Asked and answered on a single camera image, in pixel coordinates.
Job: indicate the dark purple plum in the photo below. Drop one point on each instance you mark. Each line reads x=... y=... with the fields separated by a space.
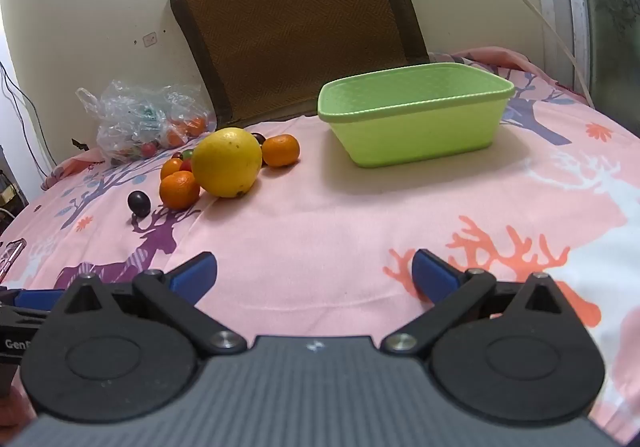
x=258 y=138
x=139 y=204

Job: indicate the green plastic basket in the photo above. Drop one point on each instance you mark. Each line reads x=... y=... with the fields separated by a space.
x=414 y=113

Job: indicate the pink patterned bedsheet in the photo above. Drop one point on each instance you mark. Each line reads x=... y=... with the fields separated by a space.
x=324 y=247

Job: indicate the clear plastic fruit bag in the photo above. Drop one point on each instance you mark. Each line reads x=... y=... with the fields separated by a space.
x=136 y=123

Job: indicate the brown woven seat cushion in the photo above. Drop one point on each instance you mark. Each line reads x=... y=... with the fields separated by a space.
x=264 y=60

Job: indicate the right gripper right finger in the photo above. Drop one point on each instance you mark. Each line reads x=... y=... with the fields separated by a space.
x=455 y=295

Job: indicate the red cherry tomato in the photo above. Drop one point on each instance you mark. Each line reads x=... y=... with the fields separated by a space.
x=186 y=165

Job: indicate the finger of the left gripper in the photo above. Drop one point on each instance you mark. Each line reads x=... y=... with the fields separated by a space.
x=34 y=300

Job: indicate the small orange mandarin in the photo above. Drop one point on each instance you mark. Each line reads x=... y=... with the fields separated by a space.
x=170 y=167

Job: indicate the white window frame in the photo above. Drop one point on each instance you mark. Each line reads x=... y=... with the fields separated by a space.
x=567 y=41

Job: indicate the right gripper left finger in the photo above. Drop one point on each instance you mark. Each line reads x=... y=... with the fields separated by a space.
x=171 y=298

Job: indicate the orange mandarin front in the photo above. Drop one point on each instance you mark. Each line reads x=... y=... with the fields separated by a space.
x=179 y=190

